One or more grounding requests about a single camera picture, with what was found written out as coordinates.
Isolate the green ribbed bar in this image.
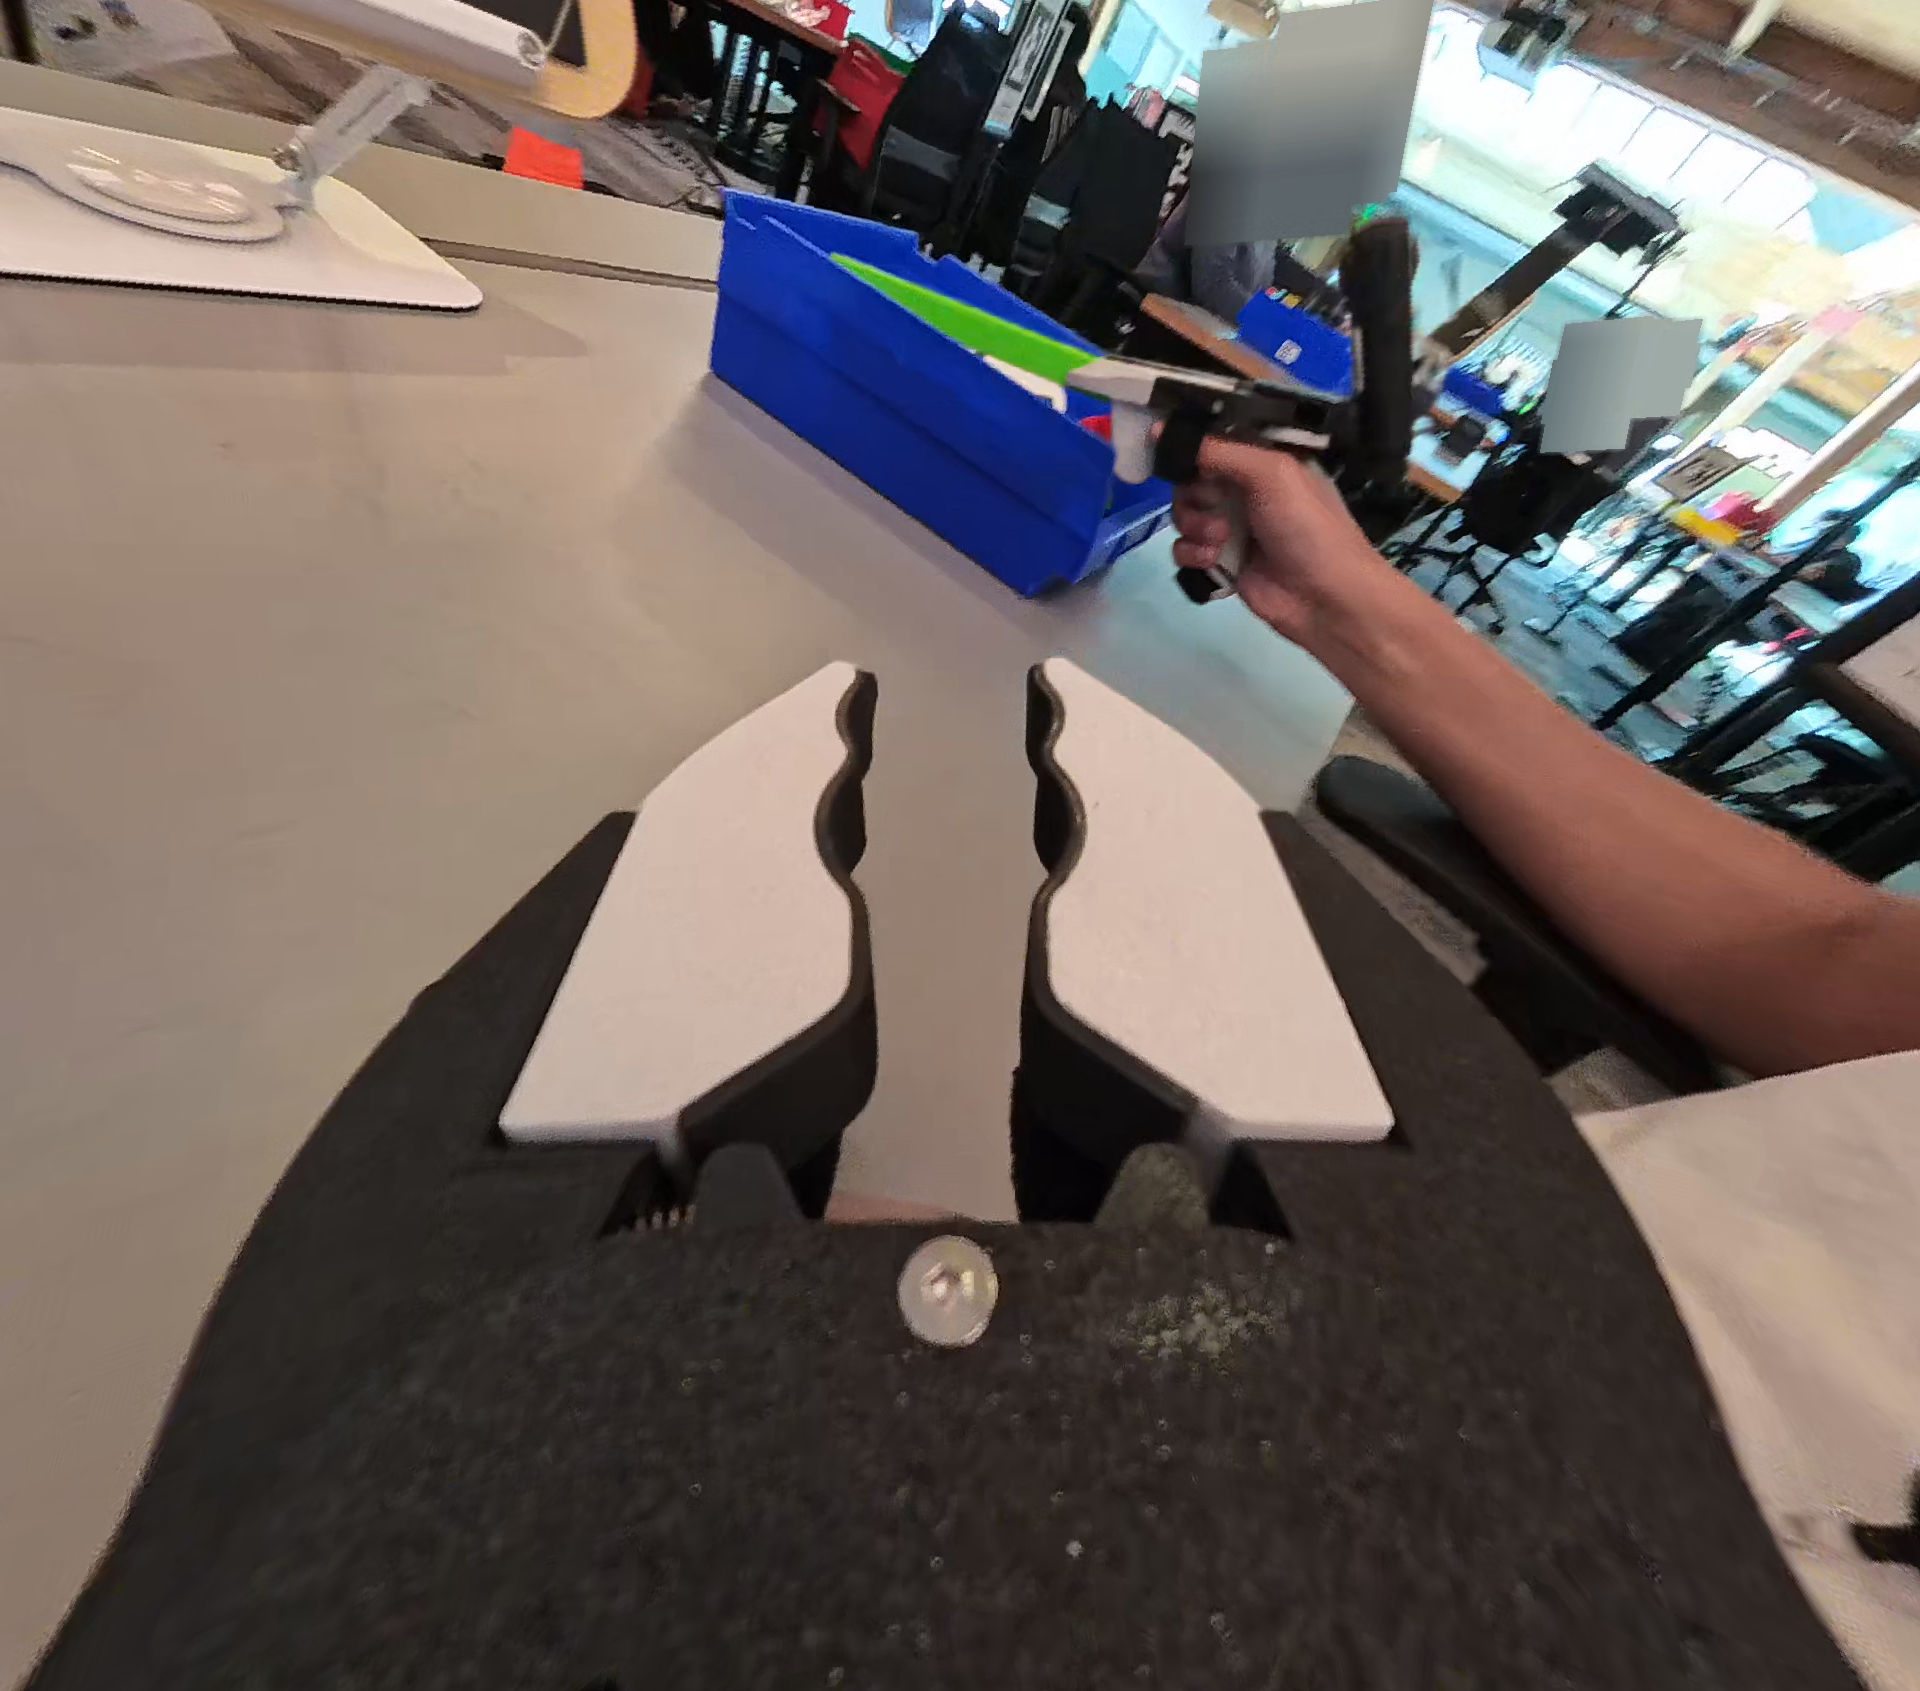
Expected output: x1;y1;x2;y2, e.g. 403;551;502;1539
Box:
827;252;1109;385

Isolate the person's right forearm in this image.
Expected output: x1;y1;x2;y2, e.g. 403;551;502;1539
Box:
1295;551;1920;1081

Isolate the red bin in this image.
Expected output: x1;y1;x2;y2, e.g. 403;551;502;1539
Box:
822;34;905;134

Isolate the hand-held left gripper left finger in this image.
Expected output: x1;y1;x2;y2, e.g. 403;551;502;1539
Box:
497;663;879;1145

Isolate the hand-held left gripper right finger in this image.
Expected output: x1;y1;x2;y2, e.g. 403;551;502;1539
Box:
1020;655;1400;1143

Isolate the blue plastic bin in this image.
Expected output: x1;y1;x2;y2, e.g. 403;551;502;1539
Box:
708;188;1176;601

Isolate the small blue bin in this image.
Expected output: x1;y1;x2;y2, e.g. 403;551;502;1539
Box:
1233;286;1356;399

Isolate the person's right hand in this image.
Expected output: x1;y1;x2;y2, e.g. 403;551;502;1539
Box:
1165;431;1398;643

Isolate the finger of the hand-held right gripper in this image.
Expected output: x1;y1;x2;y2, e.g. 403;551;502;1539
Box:
1068;353;1339;421

